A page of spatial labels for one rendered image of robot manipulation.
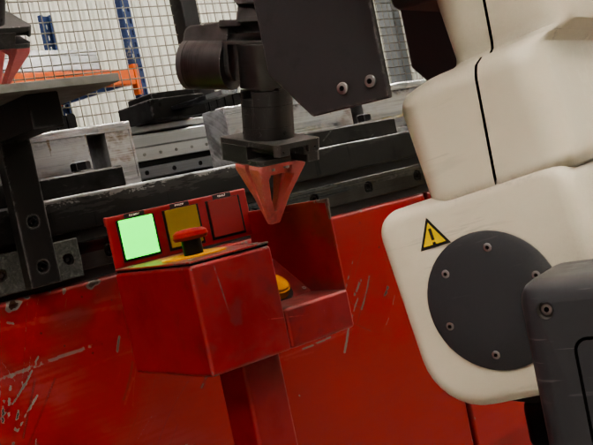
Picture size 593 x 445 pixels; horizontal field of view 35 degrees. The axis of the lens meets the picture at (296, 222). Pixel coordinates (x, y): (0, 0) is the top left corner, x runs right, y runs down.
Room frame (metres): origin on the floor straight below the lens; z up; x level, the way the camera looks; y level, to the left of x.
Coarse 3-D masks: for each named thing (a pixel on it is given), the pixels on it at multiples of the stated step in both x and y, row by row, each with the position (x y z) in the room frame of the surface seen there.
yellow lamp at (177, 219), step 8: (176, 208) 1.13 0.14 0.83; (184, 208) 1.14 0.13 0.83; (192, 208) 1.14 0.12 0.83; (168, 216) 1.12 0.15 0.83; (176, 216) 1.13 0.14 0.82; (184, 216) 1.14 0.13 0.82; (192, 216) 1.14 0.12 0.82; (168, 224) 1.12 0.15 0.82; (176, 224) 1.13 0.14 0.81; (184, 224) 1.13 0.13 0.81; (192, 224) 1.14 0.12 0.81
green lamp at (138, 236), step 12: (144, 216) 1.10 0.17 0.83; (120, 228) 1.08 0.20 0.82; (132, 228) 1.09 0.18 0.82; (144, 228) 1.10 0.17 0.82; (132, 240) 1.09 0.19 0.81; (144, 240) 1.10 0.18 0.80; (156, 240) 1.11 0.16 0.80; (132, 252) 1.09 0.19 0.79; (144, 252) 1.10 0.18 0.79; (156, 252) 1.11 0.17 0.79
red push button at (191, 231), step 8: (176, 232) 1.03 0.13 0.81; (184, 232) 1.02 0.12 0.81; (192, 232) 1.02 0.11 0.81; (200, 232) 1.03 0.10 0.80; (176, 240) 1.03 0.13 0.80; (184, 240) 1.02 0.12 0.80; (192, 240) 1.03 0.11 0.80; (200, 240) 1.04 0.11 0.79; (184, 248) 1.03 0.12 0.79; (192, 248) 1.03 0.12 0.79; (200, 248) 1.03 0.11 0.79
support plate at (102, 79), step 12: (12, 84) 1.02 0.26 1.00; (24, 84) 1.03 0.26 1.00; (36, 84) 1.04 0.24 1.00; (48, 84) 1.05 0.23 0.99; (60, 84) 1.06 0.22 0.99; (72, 84) 1.07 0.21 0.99; (84, 84) 1.08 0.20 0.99; (96, 84) 1.10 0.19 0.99; (108, 84) 1.12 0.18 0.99; (0, 96) 1.03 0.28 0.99; (12, 96) 1.05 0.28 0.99; (60, 96) 1.14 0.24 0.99; (72, 96) 1.16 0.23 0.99
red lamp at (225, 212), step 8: (216, 200) 1.17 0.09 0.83; (224, 200) 1.17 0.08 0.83; (232, 200) 1.18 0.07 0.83; (208, 208) 1.16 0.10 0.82; (216, 208) 1.17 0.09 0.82; (224, 208) 1.17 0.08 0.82; (232, 208) 1.18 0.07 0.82; (216, 216) 1.16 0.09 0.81; (224, 216) 1.17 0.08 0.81; (232, 216) 1.18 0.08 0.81; (240, 216) 1.19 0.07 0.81; (216, 224) 1.16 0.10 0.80; (224, 224) 1.17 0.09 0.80; (232, 224) 1.18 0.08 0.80; (240, 224) 1.18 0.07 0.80; (216, 232) 1.16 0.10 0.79; (224, 232) 1.17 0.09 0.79; (232, 232) 1.17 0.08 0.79
